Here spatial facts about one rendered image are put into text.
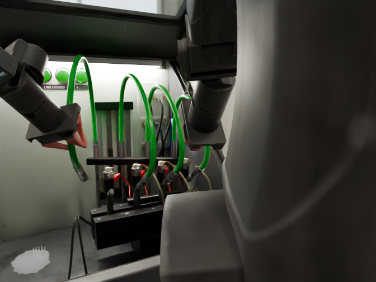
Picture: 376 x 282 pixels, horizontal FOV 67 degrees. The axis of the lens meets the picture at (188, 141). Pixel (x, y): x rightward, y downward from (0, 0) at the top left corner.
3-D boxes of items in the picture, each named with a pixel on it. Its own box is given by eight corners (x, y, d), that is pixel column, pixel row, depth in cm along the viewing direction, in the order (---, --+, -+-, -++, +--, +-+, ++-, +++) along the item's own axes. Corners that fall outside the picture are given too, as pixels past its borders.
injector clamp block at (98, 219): (98, 273, 79) (95, 222, 76) (92, 255, 87) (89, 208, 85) (205, 244, 94) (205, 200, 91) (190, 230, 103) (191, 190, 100)
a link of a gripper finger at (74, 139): (69, 137, 65) (41, 112, 58) (97, 131, 64) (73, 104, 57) (64, 163, 62) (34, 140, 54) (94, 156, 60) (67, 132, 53)
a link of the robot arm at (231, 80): (201, 84, 39) (241, 86, 40) (197, 51, 43) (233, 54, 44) (193, 116, 45) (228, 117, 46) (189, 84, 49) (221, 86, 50)
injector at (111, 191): (109, 247, 80) (106, 175, 77) (106, 239, 85) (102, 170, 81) (119, 244, 82) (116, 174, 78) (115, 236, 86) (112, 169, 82)
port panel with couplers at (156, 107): (141, 163, 111) (139, 81, 106) (139, 161, 114) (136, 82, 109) (172, 159, 117) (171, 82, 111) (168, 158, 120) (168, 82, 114)
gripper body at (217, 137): (212, 104, 56) (222, 76, 50) (224, 148, 50) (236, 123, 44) (179, 105, 54) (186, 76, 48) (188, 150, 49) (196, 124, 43)
